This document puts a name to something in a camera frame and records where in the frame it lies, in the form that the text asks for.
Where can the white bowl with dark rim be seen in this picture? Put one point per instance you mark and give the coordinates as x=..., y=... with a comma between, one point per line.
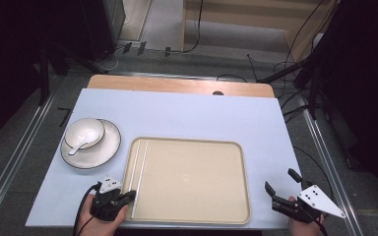
x=80, y=129

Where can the light wooden cabinet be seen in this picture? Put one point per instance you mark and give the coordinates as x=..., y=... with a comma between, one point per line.
x=242, y=13

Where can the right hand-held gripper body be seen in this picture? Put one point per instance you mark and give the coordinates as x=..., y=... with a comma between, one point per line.
x=320, y=200

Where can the white ceramic spoon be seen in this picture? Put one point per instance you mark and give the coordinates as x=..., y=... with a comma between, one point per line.
x=87, y=137

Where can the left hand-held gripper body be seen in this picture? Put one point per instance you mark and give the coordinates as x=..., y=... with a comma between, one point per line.
x=108, y=203

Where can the beige plastic tray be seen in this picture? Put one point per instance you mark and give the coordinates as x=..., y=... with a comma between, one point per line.
x=193, y=183

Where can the black stand leg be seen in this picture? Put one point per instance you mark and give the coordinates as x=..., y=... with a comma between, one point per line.
x=283, y=71

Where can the dark grey cabinet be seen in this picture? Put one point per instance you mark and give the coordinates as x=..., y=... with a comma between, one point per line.
x=108, y=26

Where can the white table board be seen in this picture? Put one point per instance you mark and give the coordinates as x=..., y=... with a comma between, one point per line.
x=183, y=114

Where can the white plate with dark rim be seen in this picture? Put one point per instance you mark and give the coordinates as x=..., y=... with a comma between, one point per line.
x=106, y=150

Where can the person's left hand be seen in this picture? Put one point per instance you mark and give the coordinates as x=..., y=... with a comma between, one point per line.
x=95, y=226

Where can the black power plug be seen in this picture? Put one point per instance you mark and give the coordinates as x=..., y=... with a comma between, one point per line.
x=127, y=47
x=141, y=48

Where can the metal floor rail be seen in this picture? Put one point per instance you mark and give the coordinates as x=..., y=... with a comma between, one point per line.
x=325, y=160
x=16, y=157

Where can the person's right hand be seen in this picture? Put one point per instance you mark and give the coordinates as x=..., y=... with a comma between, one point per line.
x=303, y=229

